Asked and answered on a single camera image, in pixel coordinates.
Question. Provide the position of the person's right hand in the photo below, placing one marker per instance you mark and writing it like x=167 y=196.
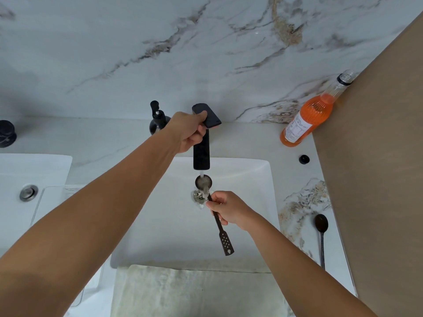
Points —
x=233 y=209

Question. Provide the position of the person's left hand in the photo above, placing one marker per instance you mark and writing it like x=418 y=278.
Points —
x=181 y=128

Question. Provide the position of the person's left fingers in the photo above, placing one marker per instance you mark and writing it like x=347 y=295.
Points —
x=199 y=132

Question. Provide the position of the person's right thumb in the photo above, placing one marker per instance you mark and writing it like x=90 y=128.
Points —
x=214 y=205

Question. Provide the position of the black faucet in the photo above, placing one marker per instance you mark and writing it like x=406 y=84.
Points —
x=201 y=151

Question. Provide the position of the person's right forearm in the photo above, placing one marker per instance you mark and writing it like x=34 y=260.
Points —
x=304 y=270

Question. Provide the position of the person's left forearm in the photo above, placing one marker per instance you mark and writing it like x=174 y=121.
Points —
x=99 y=211

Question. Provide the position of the chrome sink drain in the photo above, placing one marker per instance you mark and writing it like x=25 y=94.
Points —
x=198 y=196

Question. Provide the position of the white rectangular sink basin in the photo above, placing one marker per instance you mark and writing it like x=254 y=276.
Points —
x=178 y=227

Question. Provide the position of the black soap dispenser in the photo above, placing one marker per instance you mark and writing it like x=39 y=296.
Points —
x=158 y=119

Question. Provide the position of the white towel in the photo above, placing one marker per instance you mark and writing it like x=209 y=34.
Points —
x=198 y=293

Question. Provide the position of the small black round cap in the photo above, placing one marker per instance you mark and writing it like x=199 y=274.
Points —
x=304 y=159

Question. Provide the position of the orange liquid glass bottle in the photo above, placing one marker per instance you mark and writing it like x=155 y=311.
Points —
x=310 y=117

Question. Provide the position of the clear plastic tray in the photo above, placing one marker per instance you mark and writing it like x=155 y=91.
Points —
x=49 y=198

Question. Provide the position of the brown cabinet panel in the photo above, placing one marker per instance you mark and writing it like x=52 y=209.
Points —
x=380 y=178

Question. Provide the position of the silver sink drain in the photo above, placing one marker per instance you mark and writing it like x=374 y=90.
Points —
x=28 y=193

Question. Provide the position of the black round jar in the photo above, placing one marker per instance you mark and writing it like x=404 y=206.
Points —
x=6 y=133

